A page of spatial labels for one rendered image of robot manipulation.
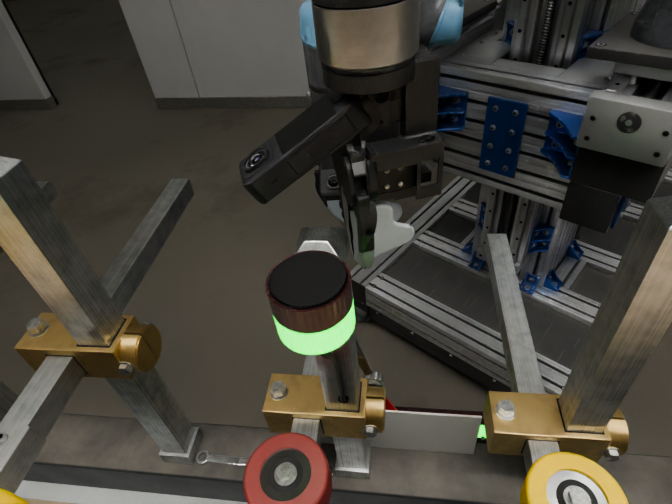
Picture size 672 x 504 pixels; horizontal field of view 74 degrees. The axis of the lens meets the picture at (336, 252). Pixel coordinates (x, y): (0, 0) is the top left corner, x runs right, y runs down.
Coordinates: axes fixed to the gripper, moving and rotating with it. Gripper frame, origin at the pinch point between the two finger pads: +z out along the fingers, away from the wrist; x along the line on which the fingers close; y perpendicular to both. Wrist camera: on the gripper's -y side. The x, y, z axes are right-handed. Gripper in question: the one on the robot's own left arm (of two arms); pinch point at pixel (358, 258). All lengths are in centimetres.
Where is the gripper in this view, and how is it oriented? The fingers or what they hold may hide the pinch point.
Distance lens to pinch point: 46.9
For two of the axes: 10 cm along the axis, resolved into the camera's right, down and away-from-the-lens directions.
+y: 9.7, -2.2, 1.1
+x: -2.3, -6.3, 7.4
